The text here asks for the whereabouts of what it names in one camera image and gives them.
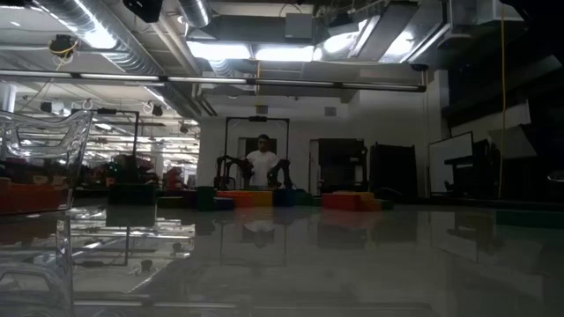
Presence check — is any red long plain block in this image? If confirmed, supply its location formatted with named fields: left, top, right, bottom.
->
left=321, top=192, right=382, bottom=212

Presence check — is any orange two-by-four brick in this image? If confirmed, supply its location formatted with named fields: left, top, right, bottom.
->
left=0, top=178, right=72, bottom=214

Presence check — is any person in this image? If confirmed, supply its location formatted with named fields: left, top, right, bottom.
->
left=246, top=134, right=281, bottom=188

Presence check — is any blue small square brick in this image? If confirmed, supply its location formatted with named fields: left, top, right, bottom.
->
left=272, top=188, right=296, bottom=207

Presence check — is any green small square brick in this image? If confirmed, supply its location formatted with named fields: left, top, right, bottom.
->
left=293, top=189, right=323, bottom=207

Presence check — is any orange-red two-by-four brick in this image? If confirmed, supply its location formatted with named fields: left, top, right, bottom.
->
left=215, top=189, right=256, bottom=208

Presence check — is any black cabinet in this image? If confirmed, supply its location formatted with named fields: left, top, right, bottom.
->
left=368, top=143, right=419, bottom=193
left=317, top=138, right=367, bottom=191

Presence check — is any ceiling light panel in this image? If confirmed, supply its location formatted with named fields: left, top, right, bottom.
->
left=255, top=45, right=316, bottom=63
left=187, top=41, right=252, bottom=61

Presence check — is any long horizontal ceiling pipe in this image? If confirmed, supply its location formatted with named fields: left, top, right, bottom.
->
left=0, top=69, right=427, bottom=93

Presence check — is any white glossy table sheet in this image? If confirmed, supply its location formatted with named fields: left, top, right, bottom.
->
left=0, top=200, right=564, bottom=317

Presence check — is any olive long plain block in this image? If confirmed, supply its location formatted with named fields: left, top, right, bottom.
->
left=156, top=196, right=186, bottom=209

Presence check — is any grey ceiling box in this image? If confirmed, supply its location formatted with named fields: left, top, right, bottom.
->
left=284, top=11, right=315, bottom=41

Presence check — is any whiteboard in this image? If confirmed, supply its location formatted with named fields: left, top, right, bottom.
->
left=427, top=130, right=475, bottom=194

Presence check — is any clear plastic bin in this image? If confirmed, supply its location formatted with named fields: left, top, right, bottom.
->
left=0, top=109, right=94, bottom=317

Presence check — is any white ceiling unit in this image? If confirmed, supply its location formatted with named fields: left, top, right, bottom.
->
left=478, top=0, right=525, bottom=26

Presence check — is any black background rig frame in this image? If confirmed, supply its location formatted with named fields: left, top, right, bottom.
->
left=223, top=115, right=291, bottom=190
left=70, top=107, right=141, bottom=186

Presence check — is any silver ceiling duct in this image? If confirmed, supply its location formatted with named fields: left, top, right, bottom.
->
left=178, top=0, right=212, bottom=28

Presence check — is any large silver ribbed duct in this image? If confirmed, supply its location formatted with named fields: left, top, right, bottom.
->
left=34, top=0, right=199, bottom=78

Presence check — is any yellow hanging cable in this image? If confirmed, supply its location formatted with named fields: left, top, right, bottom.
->
left=497, top=4, right=508, bottom=199

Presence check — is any yellow black cable reel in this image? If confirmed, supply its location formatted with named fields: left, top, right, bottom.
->
left=48, top=33, right=80, bottom=61

